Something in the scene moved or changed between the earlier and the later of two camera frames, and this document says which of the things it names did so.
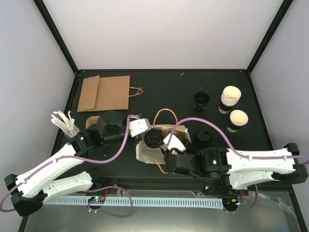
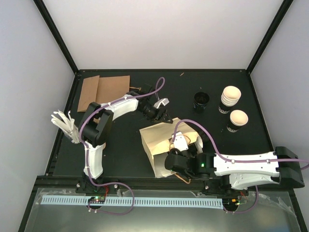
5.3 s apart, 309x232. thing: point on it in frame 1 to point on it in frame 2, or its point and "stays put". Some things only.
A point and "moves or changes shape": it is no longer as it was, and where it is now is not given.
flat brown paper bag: [89, 94] stays put
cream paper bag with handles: [157, 154] moves or changes shape
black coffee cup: [200, 100] stays put
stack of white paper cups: [230, 96] stays put
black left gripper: [138, 138] to [158, 116]
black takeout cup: [238, 118] stays put
